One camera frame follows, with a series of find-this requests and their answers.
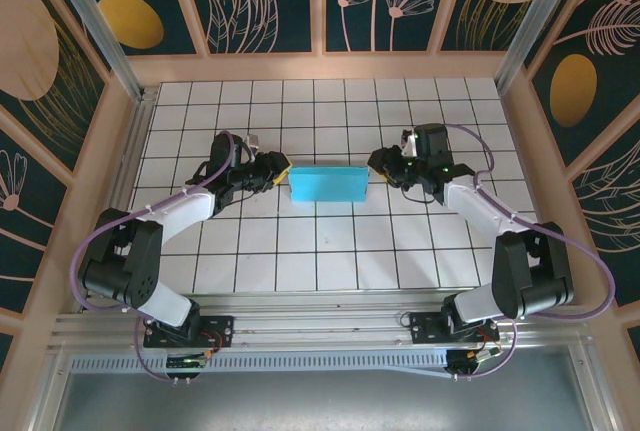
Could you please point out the grey metal panel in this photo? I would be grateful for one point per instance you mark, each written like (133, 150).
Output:
(320, 406)

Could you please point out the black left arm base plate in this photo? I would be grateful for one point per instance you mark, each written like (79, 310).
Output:
(215, 331)

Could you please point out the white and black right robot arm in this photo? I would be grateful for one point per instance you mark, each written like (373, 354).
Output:
(475, 206)

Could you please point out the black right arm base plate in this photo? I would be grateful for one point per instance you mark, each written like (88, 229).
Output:
(425, 328)

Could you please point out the aluminium side rail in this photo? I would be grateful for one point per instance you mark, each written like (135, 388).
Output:
(131, 151)

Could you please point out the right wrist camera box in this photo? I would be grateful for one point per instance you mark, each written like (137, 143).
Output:
(410, 142)

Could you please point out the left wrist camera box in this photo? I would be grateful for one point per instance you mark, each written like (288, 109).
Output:
(253, 141)

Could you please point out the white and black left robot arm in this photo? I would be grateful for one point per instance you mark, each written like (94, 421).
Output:
(185, 208)

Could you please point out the aluminium mounting rail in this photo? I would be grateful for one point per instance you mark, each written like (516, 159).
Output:
(320, 321)

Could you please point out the aluminium frame post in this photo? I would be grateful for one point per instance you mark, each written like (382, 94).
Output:
(530, 26)
(100, 36)

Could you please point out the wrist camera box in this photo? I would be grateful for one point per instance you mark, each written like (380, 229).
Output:
(253, 141)
(410, 142)

